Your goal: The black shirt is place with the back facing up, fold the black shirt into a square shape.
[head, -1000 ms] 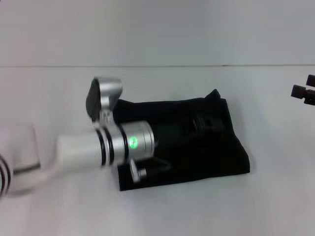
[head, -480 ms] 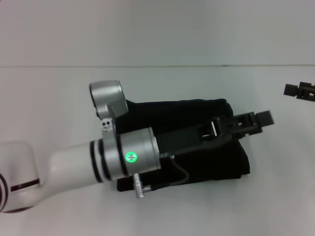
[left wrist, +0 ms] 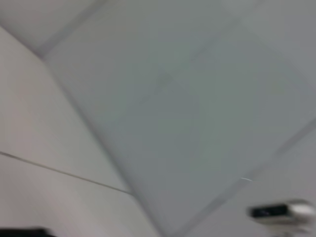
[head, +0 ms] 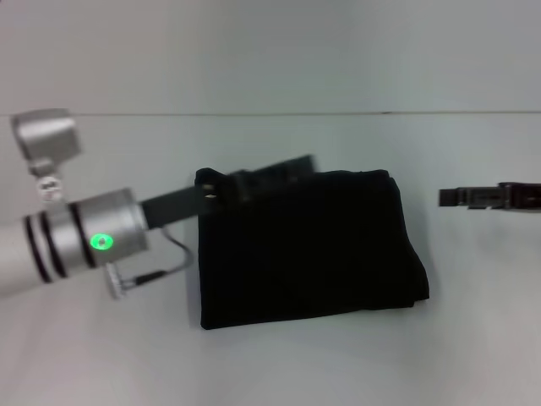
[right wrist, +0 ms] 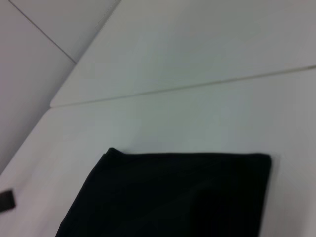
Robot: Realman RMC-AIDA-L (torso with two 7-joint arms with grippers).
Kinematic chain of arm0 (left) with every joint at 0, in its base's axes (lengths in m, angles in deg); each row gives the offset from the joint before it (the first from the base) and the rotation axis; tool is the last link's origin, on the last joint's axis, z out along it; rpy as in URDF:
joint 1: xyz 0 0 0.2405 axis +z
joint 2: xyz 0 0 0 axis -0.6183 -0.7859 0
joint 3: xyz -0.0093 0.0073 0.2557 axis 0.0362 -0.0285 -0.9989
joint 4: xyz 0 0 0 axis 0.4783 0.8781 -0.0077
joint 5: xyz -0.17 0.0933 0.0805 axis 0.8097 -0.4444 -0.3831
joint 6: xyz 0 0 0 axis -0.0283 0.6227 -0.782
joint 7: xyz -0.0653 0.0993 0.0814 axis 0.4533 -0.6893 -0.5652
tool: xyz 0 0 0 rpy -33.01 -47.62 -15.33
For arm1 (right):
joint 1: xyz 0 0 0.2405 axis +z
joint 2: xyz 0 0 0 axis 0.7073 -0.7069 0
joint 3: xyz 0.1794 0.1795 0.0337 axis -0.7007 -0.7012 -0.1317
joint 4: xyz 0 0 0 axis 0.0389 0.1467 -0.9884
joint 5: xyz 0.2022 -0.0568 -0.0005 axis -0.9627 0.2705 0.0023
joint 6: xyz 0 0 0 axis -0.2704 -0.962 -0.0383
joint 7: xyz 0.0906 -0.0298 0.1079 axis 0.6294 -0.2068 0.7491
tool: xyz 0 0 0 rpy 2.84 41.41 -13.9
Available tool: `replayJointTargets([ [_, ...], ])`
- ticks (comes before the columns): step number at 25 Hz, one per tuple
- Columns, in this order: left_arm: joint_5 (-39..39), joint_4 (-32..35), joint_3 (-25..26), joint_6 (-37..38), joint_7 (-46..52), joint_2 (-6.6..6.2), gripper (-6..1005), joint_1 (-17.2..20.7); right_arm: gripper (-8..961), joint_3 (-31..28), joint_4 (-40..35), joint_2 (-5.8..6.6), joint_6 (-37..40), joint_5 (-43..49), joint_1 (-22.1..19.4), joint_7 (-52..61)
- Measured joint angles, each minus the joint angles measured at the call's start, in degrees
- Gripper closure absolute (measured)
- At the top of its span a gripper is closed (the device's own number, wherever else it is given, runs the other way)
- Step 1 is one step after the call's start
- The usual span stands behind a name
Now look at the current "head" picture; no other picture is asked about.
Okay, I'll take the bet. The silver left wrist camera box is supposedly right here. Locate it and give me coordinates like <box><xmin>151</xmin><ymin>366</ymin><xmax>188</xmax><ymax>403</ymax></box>
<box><xmin>9</xmin><ymin>107</ymin><xmax>84</xmax><ymax>205</ymax></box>

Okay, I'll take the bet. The black t-shirt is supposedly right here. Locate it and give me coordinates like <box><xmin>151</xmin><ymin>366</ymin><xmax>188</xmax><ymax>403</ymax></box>
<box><xmin>193</xmin><ymin>167</ymin><xmax>433</xmax><ymax>332</ymax></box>

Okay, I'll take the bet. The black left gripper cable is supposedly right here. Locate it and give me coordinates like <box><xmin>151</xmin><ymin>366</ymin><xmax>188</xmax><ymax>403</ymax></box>
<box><xmin>104</xmin><ymin>229</ymin><xmax>194</xmax><ymax>301</ymax></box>

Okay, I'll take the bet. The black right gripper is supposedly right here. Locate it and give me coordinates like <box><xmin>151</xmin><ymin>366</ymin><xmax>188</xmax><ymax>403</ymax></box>
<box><xmin>438</xmin><ymin>181</ymin><xmax>541</xmax><ymax>212</ymax></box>

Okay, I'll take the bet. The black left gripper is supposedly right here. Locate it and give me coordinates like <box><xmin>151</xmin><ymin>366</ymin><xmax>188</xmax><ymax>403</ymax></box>
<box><xmin>140</xmin><ymin>153</ymin><xmax>319</xmax><ymax>233</ymax></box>

